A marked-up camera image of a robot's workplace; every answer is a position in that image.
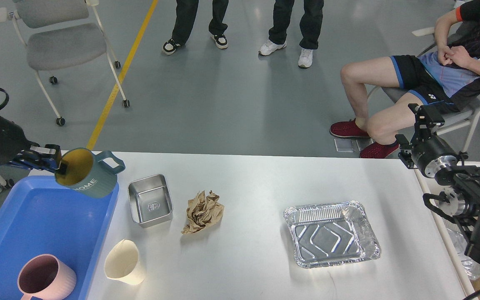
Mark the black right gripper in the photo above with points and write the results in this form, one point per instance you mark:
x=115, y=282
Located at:
x=427, y=152

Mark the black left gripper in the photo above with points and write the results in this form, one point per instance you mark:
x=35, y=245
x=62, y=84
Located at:
x=14, y=146

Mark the teal mug with tea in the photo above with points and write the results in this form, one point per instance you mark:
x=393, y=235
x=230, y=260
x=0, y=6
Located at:
x=94, y=175

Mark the square stainless steel container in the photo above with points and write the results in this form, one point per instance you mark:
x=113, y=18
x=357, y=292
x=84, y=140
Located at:
x=150, y=201

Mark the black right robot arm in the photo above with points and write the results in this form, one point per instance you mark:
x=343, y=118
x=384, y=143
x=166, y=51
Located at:
x=460, y=204

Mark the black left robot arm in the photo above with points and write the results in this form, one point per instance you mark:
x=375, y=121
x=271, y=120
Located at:
x=17, y=150

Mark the grey chair under person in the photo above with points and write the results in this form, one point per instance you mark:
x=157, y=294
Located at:
x=470, y=115

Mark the blue plastic tray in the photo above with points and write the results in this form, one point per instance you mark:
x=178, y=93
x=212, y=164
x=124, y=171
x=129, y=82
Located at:
x=40, y=216

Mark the seated person in shorts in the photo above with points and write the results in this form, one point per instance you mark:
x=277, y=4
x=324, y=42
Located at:
x=446, y=79

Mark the pink ribbed mug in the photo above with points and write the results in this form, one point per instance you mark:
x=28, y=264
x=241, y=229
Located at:
x=47, y=278

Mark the grey office chair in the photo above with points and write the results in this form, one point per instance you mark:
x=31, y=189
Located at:
x=65, y=47

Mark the cream paper cup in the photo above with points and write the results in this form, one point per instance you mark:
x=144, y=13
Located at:
x=123, y=263

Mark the aluminium foil tray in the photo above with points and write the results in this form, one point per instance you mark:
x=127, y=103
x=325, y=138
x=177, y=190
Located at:
x=331, y=234

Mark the crumpled brown paper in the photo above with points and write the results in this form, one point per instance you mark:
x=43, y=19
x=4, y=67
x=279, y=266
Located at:
x=203, y=211

